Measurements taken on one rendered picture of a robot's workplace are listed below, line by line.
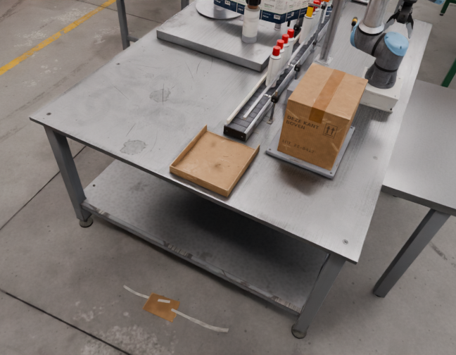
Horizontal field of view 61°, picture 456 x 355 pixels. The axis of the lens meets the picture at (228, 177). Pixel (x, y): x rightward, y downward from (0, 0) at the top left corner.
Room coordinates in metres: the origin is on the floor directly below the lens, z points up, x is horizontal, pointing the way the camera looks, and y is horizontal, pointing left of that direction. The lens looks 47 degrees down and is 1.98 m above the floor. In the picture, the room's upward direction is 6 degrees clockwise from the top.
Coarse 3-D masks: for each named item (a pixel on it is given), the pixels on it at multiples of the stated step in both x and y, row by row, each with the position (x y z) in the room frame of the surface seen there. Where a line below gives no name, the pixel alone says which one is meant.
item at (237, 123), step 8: (312, 40) 2.16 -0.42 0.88; (296, 48) 2.05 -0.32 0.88; (304, 48) 2.06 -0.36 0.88; (296, 56) 1.96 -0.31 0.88; (288, 72) 1.79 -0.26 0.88; (280, 80) 1.71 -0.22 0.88; (264, 88) 1.63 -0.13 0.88; (272, 88) 1.63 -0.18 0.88; (256, 96) 1.55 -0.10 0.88; (264, 96) 1.55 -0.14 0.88; (248, 104) 1.48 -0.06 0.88; (264, 104) 1.49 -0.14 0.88; (240, 112) 1.42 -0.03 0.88; (256, 112) 1.43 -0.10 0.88; (232, 120) 1.35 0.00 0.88; (240, 120) 1.36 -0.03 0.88; (248, 120) 1.36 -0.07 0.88; (232, 128) 1.30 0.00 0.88; (240, 128) 1.30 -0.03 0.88
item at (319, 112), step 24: (312, 72) 1.42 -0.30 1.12; (336, 72) 1.44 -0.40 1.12; (312, 96) 1.25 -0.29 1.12; (336, 96) 1.26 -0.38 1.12; (360, 96) 1.28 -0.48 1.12; (288, 120) 1.21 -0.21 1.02; (312, 120) 1.17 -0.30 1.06; (336, 120) 1.14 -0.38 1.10; (288, 144) 1.20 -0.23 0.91; (312, 144) 1.17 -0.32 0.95; (336, 144) 1.13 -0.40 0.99
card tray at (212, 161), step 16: (192, 144) 1.21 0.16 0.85; (208, 144) 1.23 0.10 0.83; (224, 144) 1.24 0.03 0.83; (240, 144) 1.25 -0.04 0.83; (176, 160) 1.09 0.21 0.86; (192, 160) 1.13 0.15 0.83; (208, 160) 1.14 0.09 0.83; (224, 160) 1.15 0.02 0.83; (240, 160) 1.16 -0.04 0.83; (192, 176) 1.01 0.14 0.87; (208, 176) 1.05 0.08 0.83; (224, 176) 1.06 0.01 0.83; (240, 176) 1.05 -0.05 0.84; (224, 192) 0.95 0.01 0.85
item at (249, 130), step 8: (328, 24) 2.40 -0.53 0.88; (320, 32) 2.27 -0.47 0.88; (304, 56) 1.98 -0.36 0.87; (288, 80) 1.75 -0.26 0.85; (280, 88) 1.64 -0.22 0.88; (264, 112) 1.46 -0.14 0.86; (256, 120) 1.38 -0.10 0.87; (224, 128) 1.31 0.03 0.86; (248, 128) 1.31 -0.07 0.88; (232, 136) 1.30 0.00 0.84; (240, 136) 1.29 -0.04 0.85; (248, 136) 1.31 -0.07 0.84
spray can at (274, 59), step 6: (276, 48) 1.65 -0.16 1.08; (270, 54) 1.67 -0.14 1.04; (276, 54) 1.64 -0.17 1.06; (270, 60) 1.64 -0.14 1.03; (276, 60) 1.63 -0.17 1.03; (270, 66) 1.64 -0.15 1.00; (276, 66) 1.63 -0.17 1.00; (270, 72) 1.63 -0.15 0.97; (276, 72) 1.64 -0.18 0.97; (270, 78) 1.63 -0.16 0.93
